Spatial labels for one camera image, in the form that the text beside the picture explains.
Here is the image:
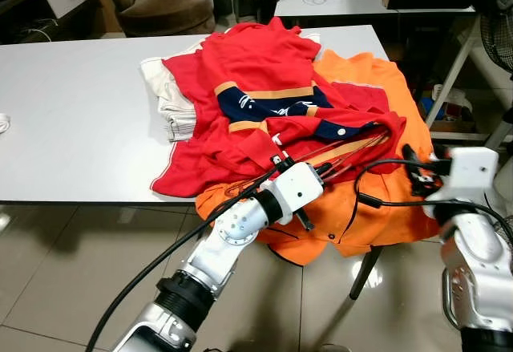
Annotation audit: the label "red plastic clothes hanger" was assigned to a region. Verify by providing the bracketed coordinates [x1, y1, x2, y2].
[269, 130, 395, 186]

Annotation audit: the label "red jersey navy tan trim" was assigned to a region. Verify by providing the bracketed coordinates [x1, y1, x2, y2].
[160, 17, 410, 176]

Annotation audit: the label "blue white bag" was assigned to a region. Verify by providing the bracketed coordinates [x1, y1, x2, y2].
[419, 83, 475, 124]

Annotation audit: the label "orange polo shirt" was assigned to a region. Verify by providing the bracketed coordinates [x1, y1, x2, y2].
[195, 49, 442, 266]

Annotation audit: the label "red garment white piping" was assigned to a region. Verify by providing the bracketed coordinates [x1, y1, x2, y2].
[151, 51, 337, 199]

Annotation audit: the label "white table grey legs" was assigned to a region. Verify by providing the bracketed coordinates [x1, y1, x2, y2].
[273, 0, 486, 128]

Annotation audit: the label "brown armchair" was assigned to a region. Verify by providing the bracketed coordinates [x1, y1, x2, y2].
[96, 0, 217, 38]

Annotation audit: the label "white table black legs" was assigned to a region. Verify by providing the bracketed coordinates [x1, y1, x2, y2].
[0, 23, 438, 301]

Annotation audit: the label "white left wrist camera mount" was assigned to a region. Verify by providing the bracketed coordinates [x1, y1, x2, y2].
[271, 162, 326, 212]

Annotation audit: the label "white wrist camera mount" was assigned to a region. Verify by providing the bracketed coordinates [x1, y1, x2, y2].
[425, 146, 503, 208]
[271, 162, 326, 212]

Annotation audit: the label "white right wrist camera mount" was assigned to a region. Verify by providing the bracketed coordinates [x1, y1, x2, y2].
[425, 146, 503, 208]

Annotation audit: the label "black pedestal fan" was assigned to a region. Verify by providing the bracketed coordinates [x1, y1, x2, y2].
[477, 0, 513, 148]

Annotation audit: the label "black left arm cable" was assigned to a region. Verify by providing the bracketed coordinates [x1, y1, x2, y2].
[84, 160, 283, 352]

